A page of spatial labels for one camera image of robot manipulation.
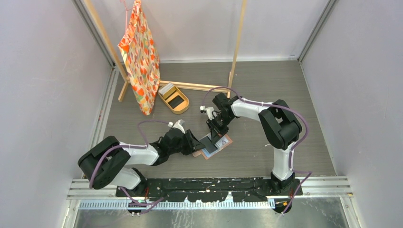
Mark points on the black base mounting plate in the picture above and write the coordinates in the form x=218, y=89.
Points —
x=211, y=189

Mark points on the dark grey credit card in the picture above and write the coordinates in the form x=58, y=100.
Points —
x=209, y=146

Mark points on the aluminium rail frame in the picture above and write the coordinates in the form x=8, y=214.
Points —
x=314, y=187

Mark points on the pink clothes hanger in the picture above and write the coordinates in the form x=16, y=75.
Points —
x=128, y=7

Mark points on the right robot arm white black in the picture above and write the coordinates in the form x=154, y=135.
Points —
x=281, y=128

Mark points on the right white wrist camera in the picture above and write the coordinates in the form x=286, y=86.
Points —
x=209, y=111

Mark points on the orange oval tray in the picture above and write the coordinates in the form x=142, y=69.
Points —
x=182, y=107

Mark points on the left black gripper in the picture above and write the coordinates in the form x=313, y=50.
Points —
x=193, y=144

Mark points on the wooden clothes rack frame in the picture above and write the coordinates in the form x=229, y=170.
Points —
x=116, y=64

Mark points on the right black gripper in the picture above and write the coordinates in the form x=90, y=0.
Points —
x=216, y=132

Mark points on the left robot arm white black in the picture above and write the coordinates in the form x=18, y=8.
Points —
x=112, y=162

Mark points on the orange floral fabric bag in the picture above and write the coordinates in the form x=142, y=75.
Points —
x=137, y=48

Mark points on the stack of credit cards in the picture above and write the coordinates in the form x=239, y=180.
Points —
x=167, y=89

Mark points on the black card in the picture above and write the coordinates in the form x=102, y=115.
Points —
x=175, y=102

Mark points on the brown leather card holder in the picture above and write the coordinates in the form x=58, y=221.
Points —
x=205, y=155

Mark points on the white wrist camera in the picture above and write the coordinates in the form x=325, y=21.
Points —
x=209, y=111
x=178, y=125

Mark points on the white patterned credit card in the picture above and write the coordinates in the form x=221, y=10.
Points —
x=223, y=142

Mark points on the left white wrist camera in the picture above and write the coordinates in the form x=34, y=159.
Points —
x=178, y=125

